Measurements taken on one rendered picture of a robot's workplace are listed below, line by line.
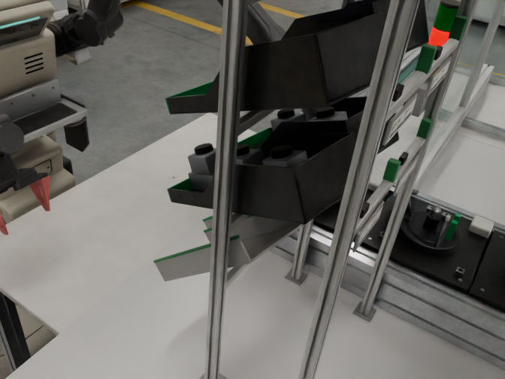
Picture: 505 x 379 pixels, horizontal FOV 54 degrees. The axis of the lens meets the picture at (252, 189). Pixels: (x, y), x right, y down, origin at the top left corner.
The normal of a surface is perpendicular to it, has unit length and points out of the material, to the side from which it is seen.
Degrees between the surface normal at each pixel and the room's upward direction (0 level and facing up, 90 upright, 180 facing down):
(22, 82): 98
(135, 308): 0
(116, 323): 0
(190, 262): 90
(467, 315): 90
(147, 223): 0
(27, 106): 90
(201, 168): 90
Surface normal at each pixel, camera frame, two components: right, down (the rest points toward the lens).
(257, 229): -0.68, 0.39
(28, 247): 0.08, -0.80
